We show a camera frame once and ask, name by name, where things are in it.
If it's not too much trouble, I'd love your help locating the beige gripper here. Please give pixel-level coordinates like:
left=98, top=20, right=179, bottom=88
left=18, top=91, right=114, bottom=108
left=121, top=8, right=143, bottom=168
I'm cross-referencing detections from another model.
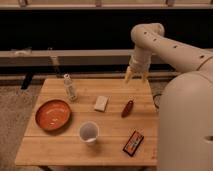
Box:
left=124, top=49, right=152, bottom=83

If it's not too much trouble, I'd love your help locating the dark red pepper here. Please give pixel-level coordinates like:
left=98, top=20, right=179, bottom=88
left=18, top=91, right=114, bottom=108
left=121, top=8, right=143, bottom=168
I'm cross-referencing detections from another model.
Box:
left=121, top=100, right=134, bottom=118

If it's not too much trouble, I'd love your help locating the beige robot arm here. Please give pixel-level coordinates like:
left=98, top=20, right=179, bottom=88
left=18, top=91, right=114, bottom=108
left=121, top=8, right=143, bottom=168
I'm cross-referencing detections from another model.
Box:
left=125, top=23, right=213, bottom=171

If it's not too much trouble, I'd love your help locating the beige sponge block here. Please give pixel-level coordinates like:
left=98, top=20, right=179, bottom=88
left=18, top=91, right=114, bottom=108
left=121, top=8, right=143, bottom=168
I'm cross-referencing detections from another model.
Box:
left=94, top=96, right=108, bottom=112

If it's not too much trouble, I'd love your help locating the red snack packet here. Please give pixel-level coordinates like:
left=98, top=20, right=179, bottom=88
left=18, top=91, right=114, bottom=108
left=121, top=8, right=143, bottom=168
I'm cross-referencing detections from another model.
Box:
left=123, top=131, right=144, bottom=157

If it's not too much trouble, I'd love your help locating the clear plastic bottle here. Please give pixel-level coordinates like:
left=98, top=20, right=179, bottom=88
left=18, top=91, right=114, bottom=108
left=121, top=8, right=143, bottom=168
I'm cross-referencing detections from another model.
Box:
left=64, top=74, right=77, bottom=101

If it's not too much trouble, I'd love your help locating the wooden table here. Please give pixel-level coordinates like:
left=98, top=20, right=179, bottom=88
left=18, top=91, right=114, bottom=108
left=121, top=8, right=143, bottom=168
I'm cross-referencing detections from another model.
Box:
left=15, top=79, right=158, bottom=166

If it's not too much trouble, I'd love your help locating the orange bowl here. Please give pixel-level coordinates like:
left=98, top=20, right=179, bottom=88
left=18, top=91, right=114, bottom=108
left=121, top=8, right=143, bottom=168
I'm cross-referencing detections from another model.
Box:
left=35, top=99, right=72, bottom=131

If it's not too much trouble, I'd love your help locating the black cable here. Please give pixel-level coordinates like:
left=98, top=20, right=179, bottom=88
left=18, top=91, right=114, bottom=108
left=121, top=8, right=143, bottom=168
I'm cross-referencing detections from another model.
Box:
left=153, top=93, right=162, bottom=110

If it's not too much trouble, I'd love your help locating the long grey bench rail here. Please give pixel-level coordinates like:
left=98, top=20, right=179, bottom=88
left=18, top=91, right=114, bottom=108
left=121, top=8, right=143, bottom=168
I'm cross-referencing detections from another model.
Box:
left=0, top=48, right=213, bottom=68

